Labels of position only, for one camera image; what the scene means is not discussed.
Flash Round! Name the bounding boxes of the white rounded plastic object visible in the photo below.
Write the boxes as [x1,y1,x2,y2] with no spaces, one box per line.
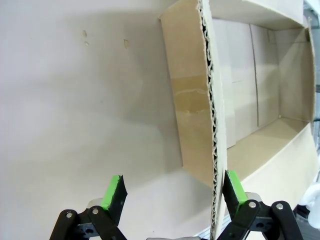
[301,183,320,226]

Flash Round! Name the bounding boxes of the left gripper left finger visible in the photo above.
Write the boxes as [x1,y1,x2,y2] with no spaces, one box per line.
[49,174,130,240]

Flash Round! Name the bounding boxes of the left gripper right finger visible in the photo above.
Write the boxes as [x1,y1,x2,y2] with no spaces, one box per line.
[215,169,300,240]

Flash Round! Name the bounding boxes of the brown cardboard box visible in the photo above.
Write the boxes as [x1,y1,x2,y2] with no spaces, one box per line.
[157,0,320,240]

